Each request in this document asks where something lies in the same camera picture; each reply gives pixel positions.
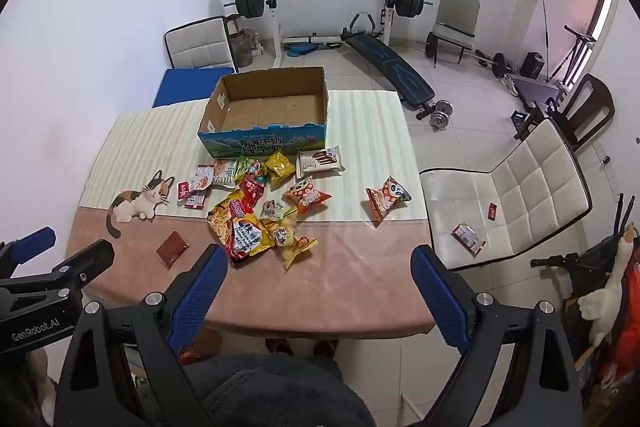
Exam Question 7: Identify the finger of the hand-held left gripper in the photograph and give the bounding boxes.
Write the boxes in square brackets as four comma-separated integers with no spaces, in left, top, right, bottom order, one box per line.
[0,227,57,280]
[0,238,116,308]

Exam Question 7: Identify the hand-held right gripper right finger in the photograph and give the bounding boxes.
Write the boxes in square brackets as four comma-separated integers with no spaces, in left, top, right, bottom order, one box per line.
[410,244,586,427]

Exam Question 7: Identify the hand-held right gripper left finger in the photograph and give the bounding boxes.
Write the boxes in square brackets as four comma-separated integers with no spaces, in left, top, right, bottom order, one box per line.
[52,244,229,427]

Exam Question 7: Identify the brown sauce sachet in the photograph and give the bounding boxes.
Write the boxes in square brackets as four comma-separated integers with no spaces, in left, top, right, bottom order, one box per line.
[156,231,190,269]

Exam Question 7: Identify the large red yellow chips packet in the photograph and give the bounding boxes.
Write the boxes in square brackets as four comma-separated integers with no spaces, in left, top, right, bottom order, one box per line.
[207,189,276,265]

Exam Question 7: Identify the yellow printed snack packet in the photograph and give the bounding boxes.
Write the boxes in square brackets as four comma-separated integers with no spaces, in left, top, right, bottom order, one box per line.
[260,214,318,270]

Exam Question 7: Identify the bright red snack packet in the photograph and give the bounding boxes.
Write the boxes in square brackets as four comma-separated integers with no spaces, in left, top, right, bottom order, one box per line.
[240,174,266,208]

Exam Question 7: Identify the silver red fish snack packet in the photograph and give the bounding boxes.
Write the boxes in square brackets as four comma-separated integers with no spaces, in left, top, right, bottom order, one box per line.
[192,164,216,192]

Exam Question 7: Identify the orange panda snack packet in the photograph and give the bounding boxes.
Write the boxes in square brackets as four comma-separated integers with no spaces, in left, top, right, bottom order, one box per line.
[365,177,412,228]
[283,177,333,220]

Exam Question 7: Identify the plain yellow snack packet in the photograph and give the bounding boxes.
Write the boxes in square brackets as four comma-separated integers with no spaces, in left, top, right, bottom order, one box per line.
[264,151,297,190]

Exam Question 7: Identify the cardboard box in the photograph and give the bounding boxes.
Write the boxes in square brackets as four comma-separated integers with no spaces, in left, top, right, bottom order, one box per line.
[196,67,331,156]

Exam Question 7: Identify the red white flat packet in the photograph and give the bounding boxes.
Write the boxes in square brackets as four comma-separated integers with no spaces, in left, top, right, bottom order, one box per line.
[452,223,487,256]

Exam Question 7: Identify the striped cat print tablecloth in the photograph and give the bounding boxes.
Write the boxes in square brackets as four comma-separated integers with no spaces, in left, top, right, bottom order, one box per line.
[65,89,436,338]

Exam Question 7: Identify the small red white snack packet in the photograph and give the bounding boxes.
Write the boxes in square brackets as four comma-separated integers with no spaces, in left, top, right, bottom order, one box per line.
[177,179,208,210]

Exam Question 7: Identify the person's red shoe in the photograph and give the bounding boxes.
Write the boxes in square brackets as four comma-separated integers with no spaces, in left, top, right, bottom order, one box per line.
[311,339,340,359]
[266,338,296,357]

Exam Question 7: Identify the grey white snack packet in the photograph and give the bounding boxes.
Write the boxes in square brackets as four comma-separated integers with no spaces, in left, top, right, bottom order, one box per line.
[257,199,286,223]

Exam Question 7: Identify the person's dark clothing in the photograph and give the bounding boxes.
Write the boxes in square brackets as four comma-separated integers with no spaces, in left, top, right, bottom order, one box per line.
[165,352,376,427]

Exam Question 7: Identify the green snack packet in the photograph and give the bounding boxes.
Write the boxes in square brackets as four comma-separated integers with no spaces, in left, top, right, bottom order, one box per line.
[236,155,261,178]

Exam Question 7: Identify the white goose plush toy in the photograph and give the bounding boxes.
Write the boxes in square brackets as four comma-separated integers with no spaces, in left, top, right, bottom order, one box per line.
[577,227,638,348]

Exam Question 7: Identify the white chocolate stick packet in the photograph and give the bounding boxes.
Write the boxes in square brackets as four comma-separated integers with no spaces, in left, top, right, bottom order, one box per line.
[296,146,346,178]

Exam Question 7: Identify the chrome dumbbell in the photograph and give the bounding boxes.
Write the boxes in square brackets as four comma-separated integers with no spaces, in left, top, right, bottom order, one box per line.
[429,101,455,130]

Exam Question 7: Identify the blue pad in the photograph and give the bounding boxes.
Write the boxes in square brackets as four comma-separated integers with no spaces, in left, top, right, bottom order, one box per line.
[151,68,236,108]

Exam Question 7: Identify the black sit-up bench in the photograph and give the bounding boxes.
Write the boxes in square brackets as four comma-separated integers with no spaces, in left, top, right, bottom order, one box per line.
[340,13,436,112]

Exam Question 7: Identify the dark wooden chair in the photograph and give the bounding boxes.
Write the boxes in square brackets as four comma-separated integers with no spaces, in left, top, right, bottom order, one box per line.
[547,74,616,152]

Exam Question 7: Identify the short barbell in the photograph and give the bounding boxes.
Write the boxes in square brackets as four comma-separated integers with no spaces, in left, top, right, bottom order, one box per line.
[472,49,516,80]

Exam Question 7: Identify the clear water jug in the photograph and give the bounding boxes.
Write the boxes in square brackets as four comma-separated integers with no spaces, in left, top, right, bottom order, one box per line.
[235,27,257,68]

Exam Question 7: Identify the white squat rack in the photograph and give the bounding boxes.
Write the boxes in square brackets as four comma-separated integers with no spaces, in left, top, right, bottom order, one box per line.
[262,0,403,58]

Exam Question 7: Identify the grey chair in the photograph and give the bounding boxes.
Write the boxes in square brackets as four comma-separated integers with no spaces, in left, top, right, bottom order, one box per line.
[426,0,481,68]

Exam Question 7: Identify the window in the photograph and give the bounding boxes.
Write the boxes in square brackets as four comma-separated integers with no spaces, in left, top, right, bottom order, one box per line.
[585,0,623,72]

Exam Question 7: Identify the white padded chair black frame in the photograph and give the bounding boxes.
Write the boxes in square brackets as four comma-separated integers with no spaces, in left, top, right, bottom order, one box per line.
[165,16,236,70]
[419,119,593,272]

